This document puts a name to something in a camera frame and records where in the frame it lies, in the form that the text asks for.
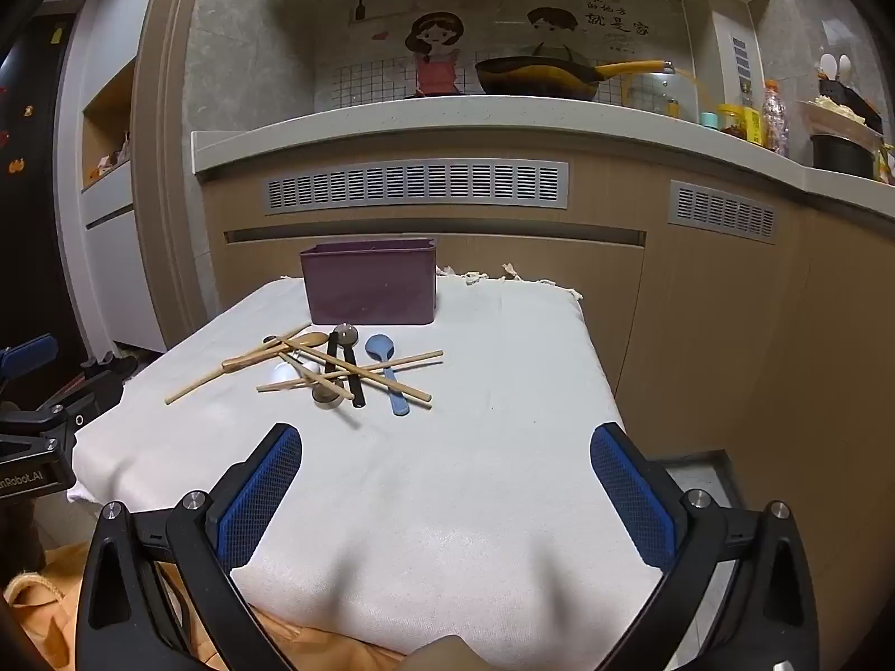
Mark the blue plastic spoon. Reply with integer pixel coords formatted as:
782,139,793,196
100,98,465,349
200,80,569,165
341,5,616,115
364,334,411,418

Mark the dark yellow-handled frying pan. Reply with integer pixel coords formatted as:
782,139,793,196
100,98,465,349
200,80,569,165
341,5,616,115
474,56,678,102

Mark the black-handled translucent grey spoon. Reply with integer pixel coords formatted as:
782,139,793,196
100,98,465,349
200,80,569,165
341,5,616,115
312,337,355,409

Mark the short grey vent grille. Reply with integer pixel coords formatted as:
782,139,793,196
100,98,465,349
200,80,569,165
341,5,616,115
667,179,779,246

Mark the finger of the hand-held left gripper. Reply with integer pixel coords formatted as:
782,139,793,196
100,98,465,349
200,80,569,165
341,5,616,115
0,334,59,382
38,355,141,429

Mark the wooden spoon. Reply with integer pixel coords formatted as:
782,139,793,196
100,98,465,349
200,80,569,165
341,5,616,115
222,330,329,373

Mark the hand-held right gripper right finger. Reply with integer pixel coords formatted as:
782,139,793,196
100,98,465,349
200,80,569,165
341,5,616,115
591,423,819,671

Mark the purple plastic utensil container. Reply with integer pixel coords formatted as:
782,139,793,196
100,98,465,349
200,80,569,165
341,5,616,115
300,238,440,328

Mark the orange-capped plastic bottle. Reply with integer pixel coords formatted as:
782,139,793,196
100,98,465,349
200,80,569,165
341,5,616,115
761,79,792,155

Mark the white shelf cabinet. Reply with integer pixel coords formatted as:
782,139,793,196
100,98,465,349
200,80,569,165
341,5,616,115
56,14,170,355

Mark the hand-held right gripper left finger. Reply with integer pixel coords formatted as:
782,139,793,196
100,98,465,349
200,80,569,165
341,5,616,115
73,423,303,671

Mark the orange cloth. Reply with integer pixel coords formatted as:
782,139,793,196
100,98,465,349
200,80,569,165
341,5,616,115
0,541,421,671

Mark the long grey vent grille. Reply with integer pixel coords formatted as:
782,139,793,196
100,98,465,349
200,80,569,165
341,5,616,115
264,161,569,215

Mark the black pot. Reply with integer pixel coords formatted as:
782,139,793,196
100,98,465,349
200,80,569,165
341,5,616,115
810,133,879,180

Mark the plate of food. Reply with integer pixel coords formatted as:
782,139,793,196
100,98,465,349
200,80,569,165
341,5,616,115
795,94,886,138

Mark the cartoon wall sticker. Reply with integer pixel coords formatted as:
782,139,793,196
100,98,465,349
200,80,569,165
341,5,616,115
347,0,690,100

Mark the white cloth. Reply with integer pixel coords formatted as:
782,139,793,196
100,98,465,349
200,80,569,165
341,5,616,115
66,262,667,671

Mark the black fridge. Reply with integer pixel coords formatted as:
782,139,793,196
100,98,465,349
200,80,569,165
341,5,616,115
0,6,89,371

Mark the black holder with white spoons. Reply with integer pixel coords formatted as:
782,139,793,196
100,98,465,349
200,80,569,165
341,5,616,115
814,52,869,103

